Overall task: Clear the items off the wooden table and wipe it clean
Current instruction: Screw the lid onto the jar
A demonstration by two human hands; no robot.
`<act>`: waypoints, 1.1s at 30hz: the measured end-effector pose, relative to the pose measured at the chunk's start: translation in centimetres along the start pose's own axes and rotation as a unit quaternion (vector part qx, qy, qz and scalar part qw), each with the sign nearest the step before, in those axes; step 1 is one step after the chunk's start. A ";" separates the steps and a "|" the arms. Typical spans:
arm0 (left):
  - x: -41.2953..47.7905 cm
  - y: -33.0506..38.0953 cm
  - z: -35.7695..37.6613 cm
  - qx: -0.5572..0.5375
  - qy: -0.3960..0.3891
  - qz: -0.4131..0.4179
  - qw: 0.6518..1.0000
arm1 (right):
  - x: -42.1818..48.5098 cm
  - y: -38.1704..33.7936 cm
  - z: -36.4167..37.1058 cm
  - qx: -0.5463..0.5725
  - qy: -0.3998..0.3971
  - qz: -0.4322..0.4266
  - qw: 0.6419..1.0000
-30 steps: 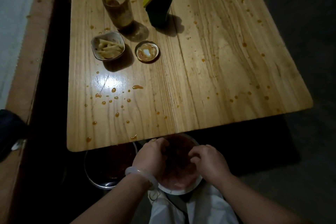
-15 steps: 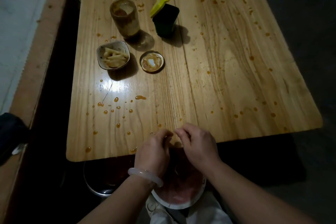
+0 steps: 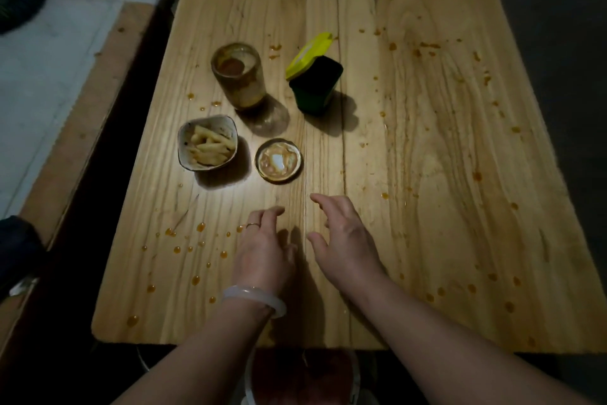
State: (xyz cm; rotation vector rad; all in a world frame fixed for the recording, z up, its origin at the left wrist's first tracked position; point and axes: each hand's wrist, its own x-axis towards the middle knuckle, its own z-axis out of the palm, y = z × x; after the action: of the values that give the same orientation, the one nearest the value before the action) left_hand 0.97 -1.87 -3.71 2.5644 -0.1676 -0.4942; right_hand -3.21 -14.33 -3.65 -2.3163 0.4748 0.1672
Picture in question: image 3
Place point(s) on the pale jade bangle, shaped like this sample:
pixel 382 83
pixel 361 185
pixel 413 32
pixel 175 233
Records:
pixel 256 294

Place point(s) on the white mat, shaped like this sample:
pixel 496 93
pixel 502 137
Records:
pixel 42 77

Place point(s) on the person's left forearm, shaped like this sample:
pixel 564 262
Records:
pixel 208 357

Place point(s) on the person's right forearm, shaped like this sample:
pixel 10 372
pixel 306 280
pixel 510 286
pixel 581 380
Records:
pixel 450 352

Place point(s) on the pile of french fries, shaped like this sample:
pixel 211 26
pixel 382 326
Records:
pixel 212 146

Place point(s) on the small round sauce dish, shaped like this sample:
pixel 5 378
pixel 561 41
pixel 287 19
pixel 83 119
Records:
pixel 278 160

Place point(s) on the person's right thumb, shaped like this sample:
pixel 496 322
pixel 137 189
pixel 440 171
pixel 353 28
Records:
pixel 316 246

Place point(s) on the white square bowl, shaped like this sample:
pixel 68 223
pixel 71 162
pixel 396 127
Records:
pixel 187 146

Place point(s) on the red bucket with white rim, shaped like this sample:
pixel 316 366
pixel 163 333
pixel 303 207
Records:
pixel 298 378

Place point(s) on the dark cloth bundle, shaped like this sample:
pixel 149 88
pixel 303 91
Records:
pixel 19 250

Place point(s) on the green container with yellow lid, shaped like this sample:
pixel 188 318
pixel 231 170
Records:
pixel 315 80

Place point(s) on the wooden side table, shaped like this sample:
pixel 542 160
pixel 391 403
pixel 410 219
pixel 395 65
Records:
pixel 71 134

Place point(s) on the person's left hand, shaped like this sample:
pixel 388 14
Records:
pixel 261 260

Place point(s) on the person's left thumb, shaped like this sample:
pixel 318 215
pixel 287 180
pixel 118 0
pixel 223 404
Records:
pixel 291 254

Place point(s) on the person's right hand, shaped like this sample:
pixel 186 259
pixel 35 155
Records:
pixel 348 250

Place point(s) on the sauce-smeared drinking glass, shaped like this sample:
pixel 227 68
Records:
pixel 239 77

